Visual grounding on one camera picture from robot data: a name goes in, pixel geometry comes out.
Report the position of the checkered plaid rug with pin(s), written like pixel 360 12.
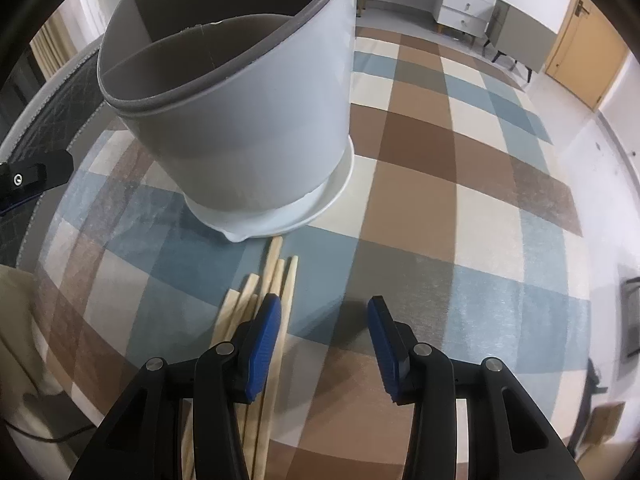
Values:
pixel 457 213

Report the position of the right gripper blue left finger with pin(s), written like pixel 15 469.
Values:
pixel 140 437

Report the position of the wooden door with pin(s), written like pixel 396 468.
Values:
pixel 588 54

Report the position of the beige curtain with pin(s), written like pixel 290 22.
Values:
pixel 52 46

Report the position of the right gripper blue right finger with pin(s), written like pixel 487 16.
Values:
pixel 509 436

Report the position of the white utensil holder cup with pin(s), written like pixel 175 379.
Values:
pixel 243 103

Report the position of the grey nightstand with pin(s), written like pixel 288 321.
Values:
pixel 519 36

